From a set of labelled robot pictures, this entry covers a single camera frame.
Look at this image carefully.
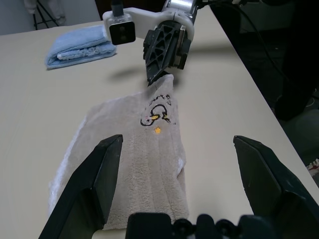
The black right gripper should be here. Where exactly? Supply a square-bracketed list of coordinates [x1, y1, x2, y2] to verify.
[143, 21, 192, 87]

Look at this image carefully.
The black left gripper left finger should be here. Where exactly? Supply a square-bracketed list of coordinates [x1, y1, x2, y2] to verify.
[38, 134, 124, 239]

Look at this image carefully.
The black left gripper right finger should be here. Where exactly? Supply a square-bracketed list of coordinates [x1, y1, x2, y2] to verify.
[232, 135, 319, 239]

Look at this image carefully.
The beige towel with white trim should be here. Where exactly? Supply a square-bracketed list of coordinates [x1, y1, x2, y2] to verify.
[47, 74, 191, 231]

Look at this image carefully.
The light blue folded towel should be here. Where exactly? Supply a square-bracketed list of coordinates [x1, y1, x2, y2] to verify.
[44, 24, 118, 71]

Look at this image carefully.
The white hanging cloth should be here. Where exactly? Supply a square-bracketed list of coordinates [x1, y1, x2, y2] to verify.
[23, 0, 67, 22]

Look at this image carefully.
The black tripod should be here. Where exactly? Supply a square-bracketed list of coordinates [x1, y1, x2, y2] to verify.
[33, 0, 61, 30]

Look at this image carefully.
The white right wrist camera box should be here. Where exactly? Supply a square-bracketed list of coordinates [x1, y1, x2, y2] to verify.
[102, 6, 195, 46]

